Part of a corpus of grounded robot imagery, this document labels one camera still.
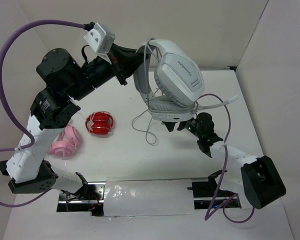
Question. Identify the white taped cover sheet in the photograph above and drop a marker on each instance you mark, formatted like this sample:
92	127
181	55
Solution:
148	198

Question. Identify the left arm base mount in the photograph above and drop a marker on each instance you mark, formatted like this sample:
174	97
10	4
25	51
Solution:
89	198

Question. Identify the aluminium frame rail back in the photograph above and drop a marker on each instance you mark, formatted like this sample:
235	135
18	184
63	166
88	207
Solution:
218	68

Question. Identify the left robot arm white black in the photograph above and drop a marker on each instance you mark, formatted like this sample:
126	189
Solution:
52	109

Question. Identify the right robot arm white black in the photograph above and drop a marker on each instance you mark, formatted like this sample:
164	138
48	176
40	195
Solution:
247	181

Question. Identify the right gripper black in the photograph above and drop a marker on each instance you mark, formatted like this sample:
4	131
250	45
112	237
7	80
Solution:
187	125

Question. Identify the red wrapped headphones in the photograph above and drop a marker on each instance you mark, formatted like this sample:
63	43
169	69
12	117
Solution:
100	123

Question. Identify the white grey headphones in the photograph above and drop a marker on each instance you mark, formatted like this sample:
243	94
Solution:
178	78

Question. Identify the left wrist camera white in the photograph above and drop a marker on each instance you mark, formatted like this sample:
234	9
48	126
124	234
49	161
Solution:
100	38

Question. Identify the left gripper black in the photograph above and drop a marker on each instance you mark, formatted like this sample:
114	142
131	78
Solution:
118	69

